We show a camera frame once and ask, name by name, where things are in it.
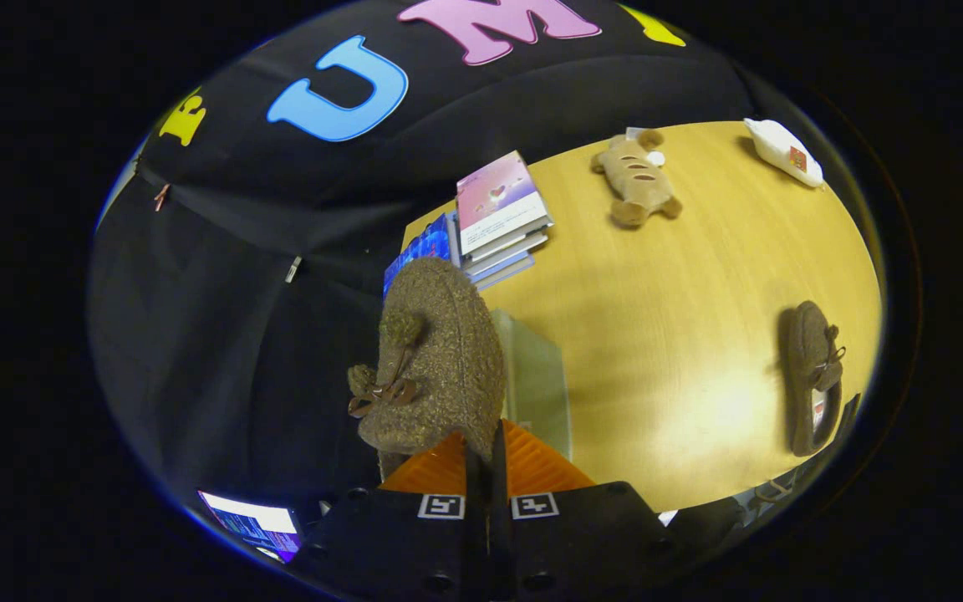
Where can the blue cover book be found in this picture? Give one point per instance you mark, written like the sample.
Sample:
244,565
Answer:
423,247

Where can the tan plush toy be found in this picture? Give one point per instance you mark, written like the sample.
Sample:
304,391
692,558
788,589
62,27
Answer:
636,180

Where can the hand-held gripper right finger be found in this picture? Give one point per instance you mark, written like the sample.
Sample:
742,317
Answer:
590,535

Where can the black chair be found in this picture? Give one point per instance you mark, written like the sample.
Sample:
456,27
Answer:
851,418

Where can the grey book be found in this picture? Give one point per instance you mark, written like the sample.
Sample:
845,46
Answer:
515,249

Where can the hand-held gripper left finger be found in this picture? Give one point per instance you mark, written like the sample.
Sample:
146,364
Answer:
398,543

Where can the pale green fabric storage box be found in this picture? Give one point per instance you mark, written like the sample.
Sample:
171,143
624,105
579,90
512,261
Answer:
536,376

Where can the red cloth clip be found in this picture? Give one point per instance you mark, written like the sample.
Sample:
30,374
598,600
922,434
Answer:
161,197

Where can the pink cover book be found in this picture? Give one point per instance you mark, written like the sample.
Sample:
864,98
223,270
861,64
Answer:
498,196

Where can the brown fuzzy slipper shoe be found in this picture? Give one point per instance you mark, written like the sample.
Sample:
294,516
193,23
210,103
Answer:
807,351
440,351

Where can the silver cloth clip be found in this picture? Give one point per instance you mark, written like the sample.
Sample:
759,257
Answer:
292,269

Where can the small white round object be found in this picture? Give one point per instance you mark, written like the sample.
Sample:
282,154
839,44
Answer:
655,157

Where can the black backdrop cloth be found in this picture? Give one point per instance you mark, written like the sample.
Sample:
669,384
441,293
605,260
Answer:
222,334

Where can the pale blue book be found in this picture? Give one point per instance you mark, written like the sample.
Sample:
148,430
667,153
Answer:
506,272

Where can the laptop with lit screen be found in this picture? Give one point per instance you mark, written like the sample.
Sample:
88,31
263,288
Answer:
252,527

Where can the white plush toy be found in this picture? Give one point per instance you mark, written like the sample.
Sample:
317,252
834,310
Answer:
782,150

